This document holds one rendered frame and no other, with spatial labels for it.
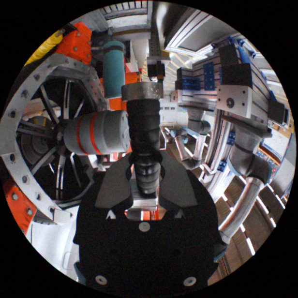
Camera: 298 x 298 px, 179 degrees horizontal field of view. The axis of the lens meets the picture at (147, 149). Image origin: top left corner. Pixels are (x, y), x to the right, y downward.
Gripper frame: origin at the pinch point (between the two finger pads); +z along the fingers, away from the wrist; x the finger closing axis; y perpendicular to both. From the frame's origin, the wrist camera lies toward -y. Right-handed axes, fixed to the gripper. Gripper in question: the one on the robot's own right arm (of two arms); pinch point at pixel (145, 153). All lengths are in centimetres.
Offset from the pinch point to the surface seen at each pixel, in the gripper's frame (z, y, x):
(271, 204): -97, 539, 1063
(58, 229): -12, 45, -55
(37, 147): 15, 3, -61
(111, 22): 46, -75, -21
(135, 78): 64, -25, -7
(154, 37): 78, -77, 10
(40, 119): 25, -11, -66
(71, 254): -28, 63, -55
